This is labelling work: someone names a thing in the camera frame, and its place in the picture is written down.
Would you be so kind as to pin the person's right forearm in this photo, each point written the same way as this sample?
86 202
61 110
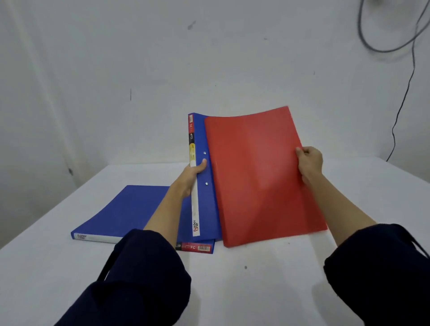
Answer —
366 255

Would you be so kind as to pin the person's left forearm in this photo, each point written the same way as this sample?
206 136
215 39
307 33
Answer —
134 265

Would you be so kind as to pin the person's right hand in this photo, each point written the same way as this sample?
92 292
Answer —
310 163

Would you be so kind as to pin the person's left thumb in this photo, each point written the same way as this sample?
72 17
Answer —
201 166

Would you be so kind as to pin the red plastic folder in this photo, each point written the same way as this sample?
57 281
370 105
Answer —
258 178

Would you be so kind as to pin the person's right thumb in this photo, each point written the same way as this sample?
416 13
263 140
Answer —
299 155

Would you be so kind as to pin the blue folder with metal rivets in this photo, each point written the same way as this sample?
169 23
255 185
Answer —
205 188

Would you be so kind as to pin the person's left hand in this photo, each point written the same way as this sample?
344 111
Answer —
189 177

